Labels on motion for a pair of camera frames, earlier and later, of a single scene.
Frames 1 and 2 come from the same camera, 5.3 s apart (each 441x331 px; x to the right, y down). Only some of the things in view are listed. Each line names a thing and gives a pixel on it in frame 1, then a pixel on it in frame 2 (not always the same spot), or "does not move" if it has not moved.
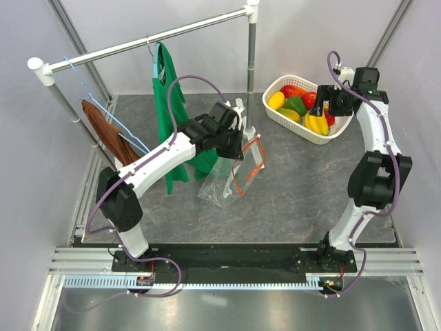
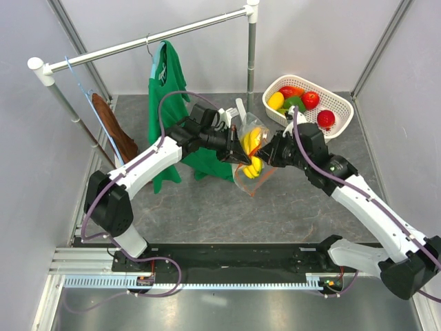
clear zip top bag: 229,177 → 252,134
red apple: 309,99 does not move
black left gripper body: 228,143 does not move
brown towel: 124,150 → 124,143
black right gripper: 325,92 → 269,152
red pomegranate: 330,118 does not move
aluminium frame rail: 87,261 does not move
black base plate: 240,260 does not move
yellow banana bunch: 317,124 → 249,141
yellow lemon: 275,100 does not move
